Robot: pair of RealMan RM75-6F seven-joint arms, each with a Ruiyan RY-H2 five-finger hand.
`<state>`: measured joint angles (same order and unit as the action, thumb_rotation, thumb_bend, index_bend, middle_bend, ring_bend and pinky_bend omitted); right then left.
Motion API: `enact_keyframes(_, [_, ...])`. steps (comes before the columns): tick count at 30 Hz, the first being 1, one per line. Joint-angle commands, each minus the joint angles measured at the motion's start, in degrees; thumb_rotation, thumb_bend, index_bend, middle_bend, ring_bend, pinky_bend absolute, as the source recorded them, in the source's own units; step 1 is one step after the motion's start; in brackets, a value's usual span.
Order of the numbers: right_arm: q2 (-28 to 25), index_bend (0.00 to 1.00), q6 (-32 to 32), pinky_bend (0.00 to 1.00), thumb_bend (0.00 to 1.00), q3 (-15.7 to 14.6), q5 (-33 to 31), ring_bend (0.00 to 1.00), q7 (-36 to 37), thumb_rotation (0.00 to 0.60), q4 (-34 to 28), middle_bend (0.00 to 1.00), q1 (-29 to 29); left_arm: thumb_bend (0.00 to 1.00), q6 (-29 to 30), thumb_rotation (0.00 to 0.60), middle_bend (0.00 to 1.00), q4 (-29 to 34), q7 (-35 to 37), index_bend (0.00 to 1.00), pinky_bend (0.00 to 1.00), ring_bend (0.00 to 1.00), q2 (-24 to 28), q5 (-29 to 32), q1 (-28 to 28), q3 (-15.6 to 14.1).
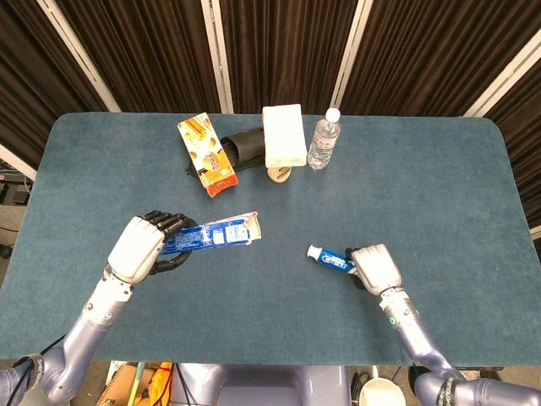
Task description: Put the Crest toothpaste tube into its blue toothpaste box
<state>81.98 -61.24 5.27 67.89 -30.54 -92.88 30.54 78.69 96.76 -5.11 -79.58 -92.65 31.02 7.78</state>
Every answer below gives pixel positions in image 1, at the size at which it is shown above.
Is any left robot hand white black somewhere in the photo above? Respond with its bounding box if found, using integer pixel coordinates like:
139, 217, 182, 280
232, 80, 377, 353
105, 210, 199, 285

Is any blue felt table mat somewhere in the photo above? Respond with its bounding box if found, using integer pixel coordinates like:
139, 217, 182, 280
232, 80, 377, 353
0, 112, 541, 367

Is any orange snack box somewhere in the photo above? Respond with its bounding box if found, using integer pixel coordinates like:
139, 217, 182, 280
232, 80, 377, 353
176, 112, 240, 199

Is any clear plastic water bottle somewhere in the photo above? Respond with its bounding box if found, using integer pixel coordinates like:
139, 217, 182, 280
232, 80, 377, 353
307, 107, 342, 171

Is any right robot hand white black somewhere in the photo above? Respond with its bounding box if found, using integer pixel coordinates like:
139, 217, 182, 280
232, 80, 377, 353
344, 244, 403, 296

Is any black floor equipment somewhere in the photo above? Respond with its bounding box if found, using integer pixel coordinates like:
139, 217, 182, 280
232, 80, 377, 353
0, 162, 33, 205

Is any dark brown pleated curtain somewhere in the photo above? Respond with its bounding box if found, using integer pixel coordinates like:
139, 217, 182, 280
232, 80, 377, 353
485, 58, 541, 232
54, 0, 221, 114
340, 0, 541, 118
219, 0, 359, 115
0, 0, 109, 170

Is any orange yellow plastic bag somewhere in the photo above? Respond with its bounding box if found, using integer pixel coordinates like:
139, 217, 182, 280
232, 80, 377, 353
141, 362, 174, 406

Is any lavender robot torso base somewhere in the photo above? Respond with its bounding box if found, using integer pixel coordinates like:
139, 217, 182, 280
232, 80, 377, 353
171, 363, 352, 406

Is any white tissue pack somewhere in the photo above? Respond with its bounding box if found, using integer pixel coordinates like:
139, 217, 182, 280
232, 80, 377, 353
261, 103, 308, 168

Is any blue toothpaste box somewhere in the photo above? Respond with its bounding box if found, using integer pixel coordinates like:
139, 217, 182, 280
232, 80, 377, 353
162, 210, 263, 255

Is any white round bucket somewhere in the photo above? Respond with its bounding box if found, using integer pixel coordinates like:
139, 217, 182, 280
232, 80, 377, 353
358, 378, 407, 406

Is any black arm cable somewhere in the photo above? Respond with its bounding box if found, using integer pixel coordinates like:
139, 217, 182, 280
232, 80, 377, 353
10, 332, 68, 384

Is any white partition frame post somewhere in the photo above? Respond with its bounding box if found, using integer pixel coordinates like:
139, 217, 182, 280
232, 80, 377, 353
462, 31, 541, 118
0, 143, 38, 182
328, 0, 375, 114
36, 0, 123, 113
200, 0, 235, 114

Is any blue white toothpaste tube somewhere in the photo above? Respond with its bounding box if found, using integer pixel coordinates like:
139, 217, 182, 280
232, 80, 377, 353
307, 244, 360, 274

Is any small wooden round object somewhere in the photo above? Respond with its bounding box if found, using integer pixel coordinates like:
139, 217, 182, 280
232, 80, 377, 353
267, 165, 292, 184

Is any green stick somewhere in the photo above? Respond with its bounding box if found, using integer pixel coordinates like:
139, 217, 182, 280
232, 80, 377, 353
128, 362, 147, 406

